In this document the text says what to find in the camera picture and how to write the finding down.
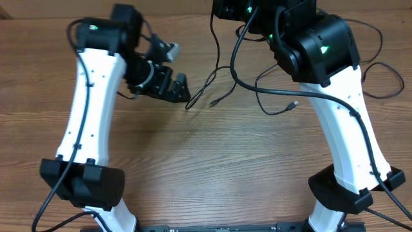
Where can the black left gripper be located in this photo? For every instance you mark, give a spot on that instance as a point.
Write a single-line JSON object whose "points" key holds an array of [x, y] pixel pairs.
{"points": [[159, 89]]}

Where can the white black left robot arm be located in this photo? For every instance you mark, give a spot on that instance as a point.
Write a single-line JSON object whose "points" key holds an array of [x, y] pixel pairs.
{"points": [[106, 55]]}

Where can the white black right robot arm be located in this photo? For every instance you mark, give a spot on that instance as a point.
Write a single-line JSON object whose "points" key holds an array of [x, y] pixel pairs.
{"points": [[318, 51]]}

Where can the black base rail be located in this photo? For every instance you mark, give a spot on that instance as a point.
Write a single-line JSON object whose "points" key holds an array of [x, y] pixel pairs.
{"points": [[222, 228]]}

